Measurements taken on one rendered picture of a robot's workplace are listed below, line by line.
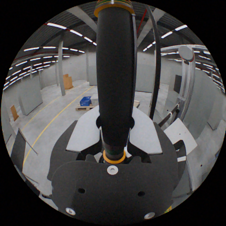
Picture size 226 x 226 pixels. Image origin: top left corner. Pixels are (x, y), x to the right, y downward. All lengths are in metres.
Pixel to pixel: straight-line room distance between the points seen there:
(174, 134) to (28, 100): 6.62
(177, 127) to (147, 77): 5.45
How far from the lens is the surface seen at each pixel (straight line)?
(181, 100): 0.64
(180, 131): 0.55
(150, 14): 0.20
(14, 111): 8.20
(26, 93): 6.36
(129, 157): 0.19
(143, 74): 5.78
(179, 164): 0.27
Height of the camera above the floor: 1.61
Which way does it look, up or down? 32 degrees down
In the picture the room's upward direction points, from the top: straight up
